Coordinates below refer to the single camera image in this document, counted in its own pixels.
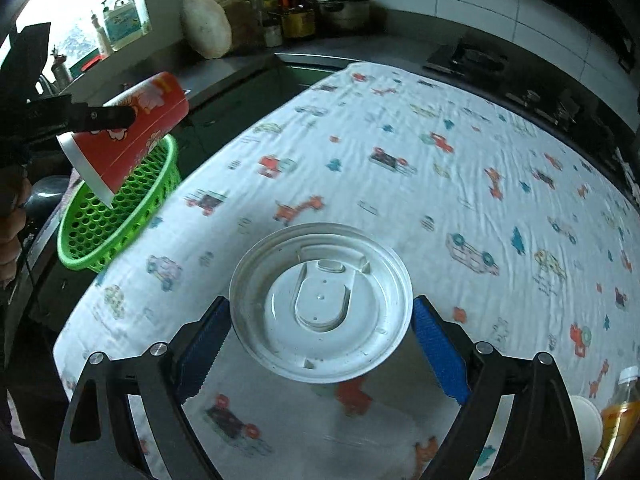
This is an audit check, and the red instant noodle cup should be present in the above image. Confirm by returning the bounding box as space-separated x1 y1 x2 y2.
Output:
58 72 189 207

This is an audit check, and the person's left hand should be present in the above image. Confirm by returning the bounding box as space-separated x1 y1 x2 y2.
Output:
1 177 32 288

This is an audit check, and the white paper cup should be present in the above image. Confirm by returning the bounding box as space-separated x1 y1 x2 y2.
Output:
570 396 603 460

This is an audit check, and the yellow juice bottle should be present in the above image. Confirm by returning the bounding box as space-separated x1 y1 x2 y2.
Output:
594 365 639 477

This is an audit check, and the green perforated plastic basket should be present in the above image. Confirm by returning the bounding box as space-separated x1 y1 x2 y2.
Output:
56 136 181 273

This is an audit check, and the white detergent jug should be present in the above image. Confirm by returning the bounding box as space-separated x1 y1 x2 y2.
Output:
103 0 143 51

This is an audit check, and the white printed tablecloth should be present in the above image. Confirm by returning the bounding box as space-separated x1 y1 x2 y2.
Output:
53 63 639 479

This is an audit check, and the round wooden chopping block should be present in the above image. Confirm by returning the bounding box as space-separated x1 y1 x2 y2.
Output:
180 0 258 60

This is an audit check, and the steel pot with lid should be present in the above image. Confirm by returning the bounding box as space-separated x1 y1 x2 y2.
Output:
317 0 374 30

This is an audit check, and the black gas stove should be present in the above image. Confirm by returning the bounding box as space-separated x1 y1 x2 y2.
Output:
424 38 634 164

